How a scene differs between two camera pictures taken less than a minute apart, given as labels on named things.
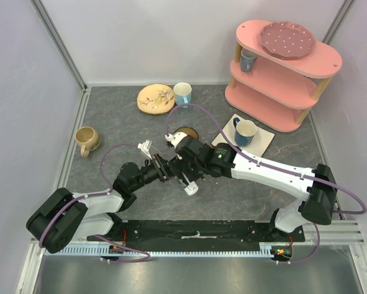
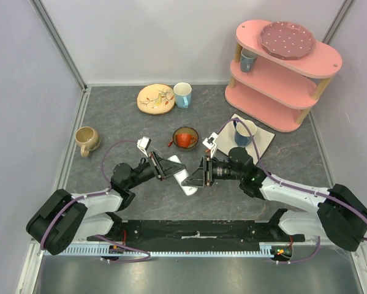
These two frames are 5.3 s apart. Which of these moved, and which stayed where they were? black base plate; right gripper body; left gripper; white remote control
Moved: right gripper body
Stayed: white remote control; black base plate; left gripper
